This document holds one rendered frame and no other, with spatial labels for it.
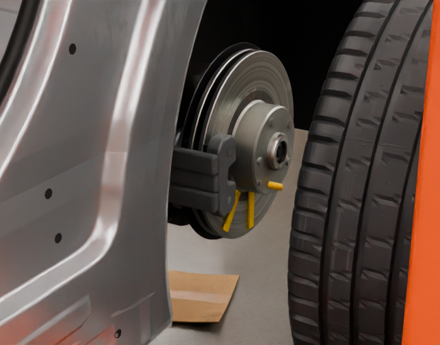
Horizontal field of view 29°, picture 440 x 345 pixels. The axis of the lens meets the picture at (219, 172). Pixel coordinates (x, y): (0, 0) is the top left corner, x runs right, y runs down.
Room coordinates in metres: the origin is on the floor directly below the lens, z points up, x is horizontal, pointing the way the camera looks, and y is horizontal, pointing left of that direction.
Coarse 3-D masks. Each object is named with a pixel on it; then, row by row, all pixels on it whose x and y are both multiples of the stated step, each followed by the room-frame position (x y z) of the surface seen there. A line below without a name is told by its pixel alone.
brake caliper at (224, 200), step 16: (176, 144) 1.23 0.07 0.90; (208, 144) 1.21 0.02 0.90; (224, 144) 1.21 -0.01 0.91; (176, 160) 1.21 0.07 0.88; (192, 160) 1.20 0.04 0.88; (208, 160) 1.18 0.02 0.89; (224, 160) 1.21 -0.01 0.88; (176, 176) 1.22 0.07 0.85; (192, 176) 1.21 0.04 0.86; (208, 176) 1.19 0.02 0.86; (224, 176) 1.21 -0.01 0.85; (176, 192) 1.22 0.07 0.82; (192, 192) 1.20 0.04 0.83; (208, 192) 1.19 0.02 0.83; (224, 192) 1.21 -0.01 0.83; (208, 208) 1.19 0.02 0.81; (224, 208) 1.21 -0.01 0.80
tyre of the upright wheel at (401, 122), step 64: (384, 0) 1.07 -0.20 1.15; (384, 64) 0.98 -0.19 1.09; (320, 128) 0.95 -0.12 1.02; (384, 128) 0.92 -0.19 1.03; (320, 192) 0.92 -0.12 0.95; (384, 192) 0.88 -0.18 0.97; (320, 256) 0.89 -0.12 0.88; (384, 256) 0.86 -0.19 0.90; (320, 320) 0.90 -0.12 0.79; (384, 320) 0.85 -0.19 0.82
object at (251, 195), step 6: (240, 192) 1.31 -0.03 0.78; (252, 192) 1.35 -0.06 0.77; (252, 198) 1.35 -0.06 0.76; (234, 204) 1.30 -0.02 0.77; (252, 204) 1.35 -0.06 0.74; (234, 210) 1.30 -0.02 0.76; (252, 210) 1.35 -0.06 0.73; (228, 216) 1.28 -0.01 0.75; (252, 216) 1.35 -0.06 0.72; (228, 222) 1.28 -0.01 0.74; (252, 222) 1.35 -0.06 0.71; (222, 228) 1.27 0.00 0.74; (228, 228) 1.28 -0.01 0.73
